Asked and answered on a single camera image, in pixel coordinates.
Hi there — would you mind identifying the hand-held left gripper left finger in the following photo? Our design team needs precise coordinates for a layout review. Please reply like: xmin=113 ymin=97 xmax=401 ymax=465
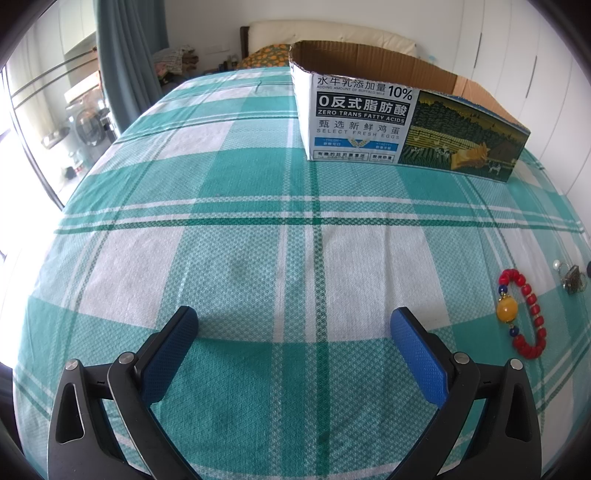
xmin=46 ymin=305 xmax=200 ymax=480

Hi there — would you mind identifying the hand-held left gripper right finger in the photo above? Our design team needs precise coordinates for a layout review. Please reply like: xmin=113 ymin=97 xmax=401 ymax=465
xmin=390 ymin=306 xmax=542 ymax=480

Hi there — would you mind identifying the red bracelet with yellow bead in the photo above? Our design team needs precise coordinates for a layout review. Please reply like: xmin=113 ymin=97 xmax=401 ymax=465
xmin=498 ymin=268 xmax=548 ymax=360

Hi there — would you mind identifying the small metal earring charm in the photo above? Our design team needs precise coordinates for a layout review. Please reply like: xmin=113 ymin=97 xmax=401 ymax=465
xmin=561 ymin=265 xmax=589 ymax=292

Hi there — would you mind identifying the printed cardboard box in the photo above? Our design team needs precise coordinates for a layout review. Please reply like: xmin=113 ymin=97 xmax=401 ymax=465
xmin=288 ymin=41 xmax=531 ymax=183

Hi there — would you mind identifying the teal plaid bedsheet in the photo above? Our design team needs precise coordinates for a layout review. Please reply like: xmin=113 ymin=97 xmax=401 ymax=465
xmin=11 ymin=65 xmax=591 ymax=480

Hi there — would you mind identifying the washing machine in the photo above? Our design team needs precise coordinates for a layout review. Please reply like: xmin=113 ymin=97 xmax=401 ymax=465
xmin=65 ymin=99 xmax=118 ymax=148

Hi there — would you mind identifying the pile of folded clothes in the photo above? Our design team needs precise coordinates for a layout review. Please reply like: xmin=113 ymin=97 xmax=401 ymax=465
xmin=154 ymin=46 xmax=199 ymax=86

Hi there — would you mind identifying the blue curtain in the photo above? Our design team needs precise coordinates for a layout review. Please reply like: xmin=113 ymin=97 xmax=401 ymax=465
xmin=92 ymin=0 xmax=169 ymax=134

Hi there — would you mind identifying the white wardrobe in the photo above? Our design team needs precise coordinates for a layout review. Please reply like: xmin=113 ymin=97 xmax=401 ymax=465
xmin=455 ymin=0 xmax=591 ymax=195

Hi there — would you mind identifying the orange patterned pillow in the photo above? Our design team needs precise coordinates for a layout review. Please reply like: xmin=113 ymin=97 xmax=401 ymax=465
xmin=235 ymin=42 xmax=294 ymax=70

